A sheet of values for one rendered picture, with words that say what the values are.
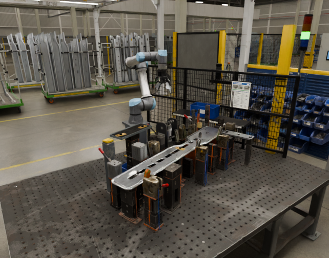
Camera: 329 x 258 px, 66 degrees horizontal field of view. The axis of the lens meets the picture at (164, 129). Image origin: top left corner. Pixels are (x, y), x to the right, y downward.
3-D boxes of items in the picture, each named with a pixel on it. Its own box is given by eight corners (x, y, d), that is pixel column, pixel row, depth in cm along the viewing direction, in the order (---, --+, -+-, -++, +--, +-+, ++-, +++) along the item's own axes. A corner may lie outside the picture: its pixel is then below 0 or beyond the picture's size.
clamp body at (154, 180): (157, 234, 163) (157, 185, 151) (140, 224, 172) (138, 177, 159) (167, 224, 171) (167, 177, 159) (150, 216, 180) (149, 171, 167)
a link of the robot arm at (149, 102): (139, 112, 256) (129, 59, 256) (152, 110, 262) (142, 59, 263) (144, 110, 245) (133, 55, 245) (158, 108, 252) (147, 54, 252)
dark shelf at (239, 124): (243, 129, 261) (243, 126, 260) (171, 114, 312) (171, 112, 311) (250, 124, 277) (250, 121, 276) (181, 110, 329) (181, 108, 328)
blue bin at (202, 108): (213, 119, 283) (213, 108, 278) (189, 115, 299) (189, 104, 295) (219, 115, 295) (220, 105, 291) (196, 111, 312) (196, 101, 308)
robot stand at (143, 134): (124, 157, 269) (121, 121, 255) (140, 152, 280) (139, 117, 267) (134, 164, 253) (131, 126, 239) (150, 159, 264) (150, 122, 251)
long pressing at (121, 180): (131, 193, 156) (131, 191, 156) (107, 181, 169) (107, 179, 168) (226, 131, 260) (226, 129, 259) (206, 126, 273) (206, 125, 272)
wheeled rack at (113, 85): (114, 94, 904) (110, 42, 845) (101, 90, 979) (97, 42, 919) (157, 88, 1014) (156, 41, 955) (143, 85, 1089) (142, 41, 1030)
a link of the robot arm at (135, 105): (127, 111, 252) (126, 98, 247) (140, 110, 258) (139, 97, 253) (131, 114, 242) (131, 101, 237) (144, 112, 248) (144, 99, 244)
